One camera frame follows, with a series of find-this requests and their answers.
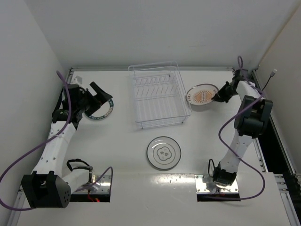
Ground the dark green rimmed plate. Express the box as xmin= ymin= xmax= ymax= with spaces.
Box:
xmin=85 ymin=99 xmax=114 ymax=121

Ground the orange sunburst pattern plate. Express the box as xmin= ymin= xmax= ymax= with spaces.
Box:
xmin=185 ymin=83 xmax=219 ymax=112

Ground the grey rimmed white plate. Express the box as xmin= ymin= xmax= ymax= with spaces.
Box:
xmin=146 ymin=136 xmax=182 ymax=171

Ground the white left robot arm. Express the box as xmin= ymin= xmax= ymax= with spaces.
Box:
xmin=21 ymin=82 xmax=112 ymax=209

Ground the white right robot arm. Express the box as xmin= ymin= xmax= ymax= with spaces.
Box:
xmin=211 ymin=69 xmax=273 ymax=186

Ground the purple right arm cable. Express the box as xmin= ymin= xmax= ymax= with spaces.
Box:
xmin=206 ymin=56 xmax=268 ymax=201

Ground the black cable white plug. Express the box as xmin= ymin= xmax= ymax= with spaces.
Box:
xmin=262 ymin=69 xmax=277 ymax=91

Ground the clear wire dish rack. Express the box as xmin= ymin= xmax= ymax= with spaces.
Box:
xmin=128 ymin=61 xmax=192 ymax=129

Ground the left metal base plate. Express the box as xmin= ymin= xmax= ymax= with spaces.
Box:
xmin=73 ymin=174 xmax=111 ymax=195

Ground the metal base plate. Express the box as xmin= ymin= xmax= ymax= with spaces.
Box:
xmin=73 ymin=174 xmax=111 ymax=195
xmin=194 ymin=175 xmax=239 ymax=194

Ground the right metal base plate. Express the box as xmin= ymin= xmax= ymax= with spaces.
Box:
xmin=194 ymin=175 xmax=239 ymax=194

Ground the aluminium frame rail right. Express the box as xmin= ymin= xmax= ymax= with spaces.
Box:
xmin=251 ymin=69 xmax=301 ymax=226

